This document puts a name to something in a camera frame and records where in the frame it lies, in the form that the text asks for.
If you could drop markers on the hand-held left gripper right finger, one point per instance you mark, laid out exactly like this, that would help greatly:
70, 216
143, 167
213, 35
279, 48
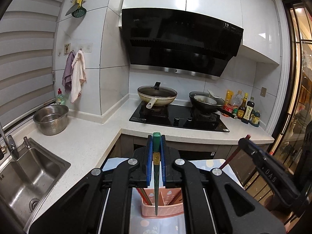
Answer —
163, 165

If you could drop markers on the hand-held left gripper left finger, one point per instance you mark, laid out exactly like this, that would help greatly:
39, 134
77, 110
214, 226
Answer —
149, 165

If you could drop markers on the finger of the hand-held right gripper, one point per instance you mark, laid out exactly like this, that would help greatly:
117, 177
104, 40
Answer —
270, 175
262, 153

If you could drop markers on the green chopstick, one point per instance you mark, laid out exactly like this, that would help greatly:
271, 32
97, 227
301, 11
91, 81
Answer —
156, 175

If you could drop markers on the red chopstick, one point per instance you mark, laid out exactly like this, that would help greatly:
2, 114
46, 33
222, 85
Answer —
229, 158
146, 196

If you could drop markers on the brown chopstick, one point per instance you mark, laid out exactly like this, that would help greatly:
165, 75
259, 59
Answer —
178, 195

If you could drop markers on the pink plastic utensil holder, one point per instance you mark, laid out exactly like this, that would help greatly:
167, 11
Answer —
170, 208

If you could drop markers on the small dark condiment bottle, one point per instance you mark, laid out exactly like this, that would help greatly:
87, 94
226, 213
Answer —
256, 120

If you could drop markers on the dark base cabinet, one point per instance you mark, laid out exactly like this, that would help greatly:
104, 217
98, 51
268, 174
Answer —
195, 148

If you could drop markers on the dark soy sauce bottle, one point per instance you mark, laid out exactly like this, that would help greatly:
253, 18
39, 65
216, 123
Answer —
248, 112

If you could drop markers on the brown sauce bottle yellow cap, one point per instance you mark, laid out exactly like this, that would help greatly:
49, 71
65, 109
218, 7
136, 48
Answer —
242, 109

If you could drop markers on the black gas cooktop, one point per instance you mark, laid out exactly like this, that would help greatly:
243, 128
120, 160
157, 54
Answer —
180, 119

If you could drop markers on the small green-capped jar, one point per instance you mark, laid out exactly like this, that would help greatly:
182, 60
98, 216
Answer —
234, 112

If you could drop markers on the red seasoning tub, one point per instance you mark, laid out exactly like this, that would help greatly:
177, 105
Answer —
229, 108

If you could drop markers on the cream wok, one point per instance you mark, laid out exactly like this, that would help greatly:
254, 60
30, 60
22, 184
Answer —
158, 101

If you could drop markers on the yellow seasoning packet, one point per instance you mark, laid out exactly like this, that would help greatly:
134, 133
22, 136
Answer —
228, 97

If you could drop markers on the black wok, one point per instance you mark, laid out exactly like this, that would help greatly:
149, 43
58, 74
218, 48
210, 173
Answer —
207, 108

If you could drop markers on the glass lid of cream wok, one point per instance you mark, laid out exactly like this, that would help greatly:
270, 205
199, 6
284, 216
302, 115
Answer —
157, 92

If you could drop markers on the glass sliding door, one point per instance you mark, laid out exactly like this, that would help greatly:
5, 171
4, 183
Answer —
299, 78

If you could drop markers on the stainless steel bowl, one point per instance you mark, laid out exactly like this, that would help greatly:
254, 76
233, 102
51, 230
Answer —
51, 121

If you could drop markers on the green dish soap bottle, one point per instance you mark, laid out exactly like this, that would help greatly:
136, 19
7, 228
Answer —
61, 98

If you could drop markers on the white hanging towel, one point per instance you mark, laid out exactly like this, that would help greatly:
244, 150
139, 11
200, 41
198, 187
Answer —
78, 78

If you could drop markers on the stainless steel sink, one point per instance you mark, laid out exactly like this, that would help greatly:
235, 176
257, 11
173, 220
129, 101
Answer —
29, 182

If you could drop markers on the purple hanging cloth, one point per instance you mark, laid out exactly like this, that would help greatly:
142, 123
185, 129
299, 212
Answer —
67, 75

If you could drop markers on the small chrome sink tap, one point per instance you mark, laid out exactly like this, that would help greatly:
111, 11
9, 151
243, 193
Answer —
27, 142

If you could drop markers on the black range hood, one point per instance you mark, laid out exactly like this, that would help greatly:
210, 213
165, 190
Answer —
180, 41

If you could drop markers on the chrome kitchen faucet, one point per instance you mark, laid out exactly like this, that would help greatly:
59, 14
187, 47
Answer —
11, 146

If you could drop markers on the striped window blind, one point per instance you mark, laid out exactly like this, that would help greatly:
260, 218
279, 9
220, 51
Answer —
26, 53

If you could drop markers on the green slotted ladle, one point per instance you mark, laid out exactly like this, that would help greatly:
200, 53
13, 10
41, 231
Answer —
79, 11

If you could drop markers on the wall switch plate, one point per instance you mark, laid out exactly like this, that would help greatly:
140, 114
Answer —
263, 92

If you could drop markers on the clear wall hook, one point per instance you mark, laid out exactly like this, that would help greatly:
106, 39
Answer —
89, 47

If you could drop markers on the wall hook sticker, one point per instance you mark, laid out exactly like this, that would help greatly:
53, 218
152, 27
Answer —
67, 48

